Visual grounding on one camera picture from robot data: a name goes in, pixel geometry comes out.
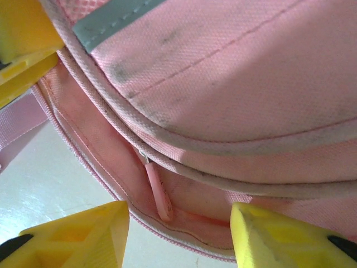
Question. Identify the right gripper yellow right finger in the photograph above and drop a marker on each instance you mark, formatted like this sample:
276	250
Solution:
279	243

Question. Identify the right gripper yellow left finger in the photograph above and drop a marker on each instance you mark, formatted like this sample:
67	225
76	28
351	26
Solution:
78	240

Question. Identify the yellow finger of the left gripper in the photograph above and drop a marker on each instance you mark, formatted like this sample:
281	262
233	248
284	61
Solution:
16	83
25	30

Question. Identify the pink school backpack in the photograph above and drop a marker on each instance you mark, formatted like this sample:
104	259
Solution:
223	83

